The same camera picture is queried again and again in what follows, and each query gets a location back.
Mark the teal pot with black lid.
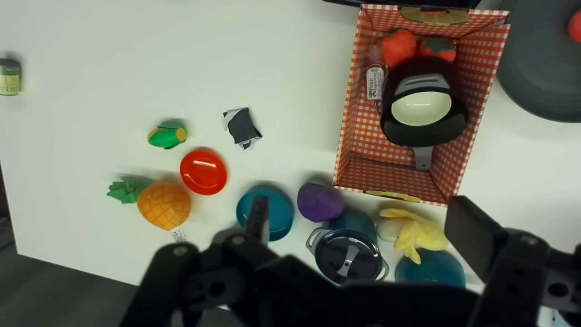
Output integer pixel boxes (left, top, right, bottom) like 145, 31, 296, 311
305, 207, 390, 287

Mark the small red toy tomato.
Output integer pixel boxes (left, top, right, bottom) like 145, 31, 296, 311
567, 8, 581, 46

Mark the teal toy frying pan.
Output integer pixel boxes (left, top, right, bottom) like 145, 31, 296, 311
234, 184, 296, 244

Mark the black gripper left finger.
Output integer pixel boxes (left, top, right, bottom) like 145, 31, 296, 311
120, 195, 287, 327

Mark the red round toy plate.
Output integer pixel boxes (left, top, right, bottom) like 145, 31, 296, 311
178, 147, 231, 196

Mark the plush corn cob toy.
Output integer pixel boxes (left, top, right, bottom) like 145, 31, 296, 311
147, 118, 189, 151

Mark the small green labelled jar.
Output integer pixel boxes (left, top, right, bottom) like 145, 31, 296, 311
0, 57, 24, 98

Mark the purple plush eggplant toy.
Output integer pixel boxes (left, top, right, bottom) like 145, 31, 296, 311
296, 178, 349, 224

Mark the red toy fruit green calyx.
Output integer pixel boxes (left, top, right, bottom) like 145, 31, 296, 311
418, 37, 459, 66

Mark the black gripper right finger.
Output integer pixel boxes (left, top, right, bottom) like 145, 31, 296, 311
445, 195, 581, 327

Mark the plush pineapple toy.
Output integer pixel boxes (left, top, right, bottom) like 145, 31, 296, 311
105, 175, 194, 242

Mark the yellow toy banana peel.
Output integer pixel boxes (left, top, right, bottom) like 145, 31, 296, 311
378, 202, 450, 267

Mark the small clear labelled bottle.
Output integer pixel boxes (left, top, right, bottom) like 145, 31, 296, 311
363, 44, 387, 102

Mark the orange checkered paper box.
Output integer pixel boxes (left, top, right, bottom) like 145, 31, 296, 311
332, 2, 512, 207

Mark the black pot cream inside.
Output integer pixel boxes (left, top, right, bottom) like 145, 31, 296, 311
380, 57, 469, 173

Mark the small black metal clip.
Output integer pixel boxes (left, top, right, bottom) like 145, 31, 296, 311
222, 106, 263, 151

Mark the orange-red toy fruit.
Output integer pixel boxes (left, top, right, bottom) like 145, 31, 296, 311
380, 28, 421, 69

